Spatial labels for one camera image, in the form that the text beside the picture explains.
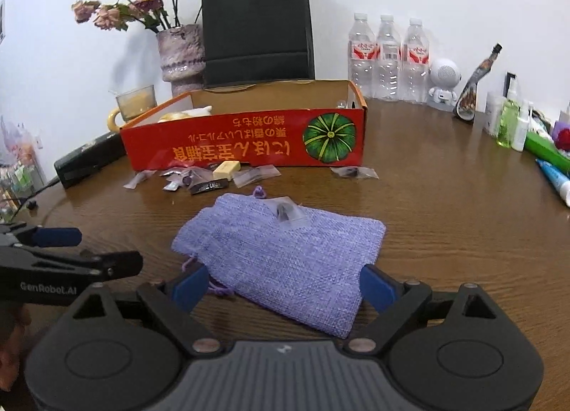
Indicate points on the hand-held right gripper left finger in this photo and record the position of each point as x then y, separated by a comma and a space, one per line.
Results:
192, 288

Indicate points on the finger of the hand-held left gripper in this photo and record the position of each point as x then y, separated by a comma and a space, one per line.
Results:
58, 237
122, 265

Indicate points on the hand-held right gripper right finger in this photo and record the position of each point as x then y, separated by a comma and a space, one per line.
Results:
378, 288

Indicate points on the purple burlap pouch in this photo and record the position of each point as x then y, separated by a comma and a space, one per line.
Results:
289, 255

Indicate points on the red cardboard box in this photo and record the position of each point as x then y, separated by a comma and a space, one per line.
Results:
249, 146

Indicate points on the wooden desktop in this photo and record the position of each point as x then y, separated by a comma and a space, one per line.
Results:
445, 215

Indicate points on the person's left hand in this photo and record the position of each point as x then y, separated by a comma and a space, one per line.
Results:
11, 339

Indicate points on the colourful packaging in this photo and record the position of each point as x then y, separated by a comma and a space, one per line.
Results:
18, 166

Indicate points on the black case with stickers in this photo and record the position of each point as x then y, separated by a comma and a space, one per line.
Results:
89, 157

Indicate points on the clear plastic packet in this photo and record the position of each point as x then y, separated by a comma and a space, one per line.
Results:
192, 177
286, 213
354, 172
139, 180

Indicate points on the small silver wrapper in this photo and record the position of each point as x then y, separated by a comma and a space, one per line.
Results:
171, 187

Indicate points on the silver candy wrapper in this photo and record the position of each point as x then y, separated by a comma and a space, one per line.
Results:
207, 187

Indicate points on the yellow eraser block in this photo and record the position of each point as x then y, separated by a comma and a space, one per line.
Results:
227, 169

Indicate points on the brown small candy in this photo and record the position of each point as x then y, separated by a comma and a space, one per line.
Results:
256, 177

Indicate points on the clear glass cup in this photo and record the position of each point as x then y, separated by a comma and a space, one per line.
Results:
136, 101

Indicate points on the white and yellow plush toy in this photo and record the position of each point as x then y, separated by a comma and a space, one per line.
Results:
187, 113

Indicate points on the blue and white tube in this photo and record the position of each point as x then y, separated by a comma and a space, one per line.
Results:
556, 181

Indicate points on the green liquid spray bottle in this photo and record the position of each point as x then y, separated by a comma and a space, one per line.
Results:
507, 123

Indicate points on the small white bottle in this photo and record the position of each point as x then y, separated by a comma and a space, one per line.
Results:
521, 130

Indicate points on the decorated bottle-shaped ornament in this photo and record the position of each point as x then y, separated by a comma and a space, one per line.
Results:
470, 94

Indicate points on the purple ceramic vase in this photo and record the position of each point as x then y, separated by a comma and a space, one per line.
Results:
180, 54

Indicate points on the green tube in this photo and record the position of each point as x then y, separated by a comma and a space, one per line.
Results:
547, 150

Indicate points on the white robot-shaped speaker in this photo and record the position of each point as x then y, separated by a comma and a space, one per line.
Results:
443, 77

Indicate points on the clear water bottle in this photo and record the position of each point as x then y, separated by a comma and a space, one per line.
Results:
416, 61
361, 59
388, 59

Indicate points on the purple bag with red flower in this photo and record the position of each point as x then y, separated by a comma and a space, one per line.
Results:
563, 137

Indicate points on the black paper bag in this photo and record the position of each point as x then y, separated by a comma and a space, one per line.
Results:
256, 28

